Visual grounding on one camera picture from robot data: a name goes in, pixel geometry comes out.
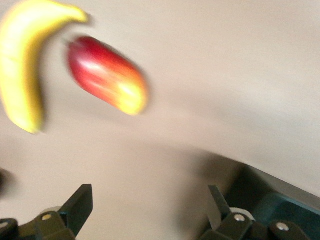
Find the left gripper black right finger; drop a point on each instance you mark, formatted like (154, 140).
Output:
(232, 225)

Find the yellow banana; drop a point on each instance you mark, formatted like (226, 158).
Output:
(17, 62)

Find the red yellow mango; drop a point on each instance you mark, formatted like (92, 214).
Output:
(105, 75)

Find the black plastic box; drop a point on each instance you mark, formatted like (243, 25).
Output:
(287, 202)

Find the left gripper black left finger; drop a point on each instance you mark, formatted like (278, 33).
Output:
(75, 210)

